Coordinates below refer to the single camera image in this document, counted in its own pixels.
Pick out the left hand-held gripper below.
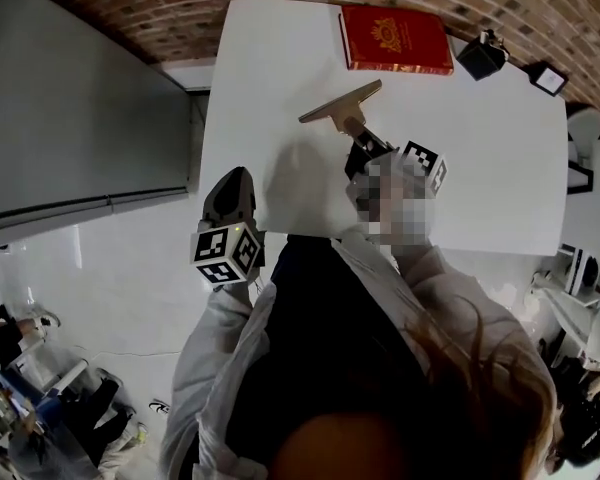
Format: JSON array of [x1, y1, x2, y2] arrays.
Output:
[[188, 166, 266, 288]]

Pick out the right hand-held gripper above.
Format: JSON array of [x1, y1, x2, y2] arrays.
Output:
[[343, 126, 450, 200]]

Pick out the person's left forearm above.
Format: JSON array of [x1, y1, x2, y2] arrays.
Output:
[[158, 277, 279, 480]]

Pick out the person's right forearm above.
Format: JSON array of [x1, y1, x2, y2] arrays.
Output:
[[337, 227, 556, 419]]

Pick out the red hardcover book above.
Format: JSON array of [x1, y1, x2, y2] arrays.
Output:
[[337, 3, 455, 77]]

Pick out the black pen holder box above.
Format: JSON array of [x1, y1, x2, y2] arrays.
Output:
[[455, 28, 511, 82]]

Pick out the person's dark trousers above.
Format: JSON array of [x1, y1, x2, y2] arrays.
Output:
[[224, 234, 431, 469]]

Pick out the grey metal cabinet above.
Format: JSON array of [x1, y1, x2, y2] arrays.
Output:
[[0, 0, 194, 242]]

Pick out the grey upholstered chair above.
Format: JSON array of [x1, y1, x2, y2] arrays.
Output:
[[566, 106, 600, 195]]

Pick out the white shelf unit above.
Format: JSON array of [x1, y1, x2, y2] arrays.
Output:
[[529, 242, 600, 369]]

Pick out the black backpack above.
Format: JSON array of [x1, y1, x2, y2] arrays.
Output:
[[554, 362, 600, 464]]

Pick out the black picture frame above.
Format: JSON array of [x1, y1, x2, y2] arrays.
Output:
[[528, 61, 571, 99]]

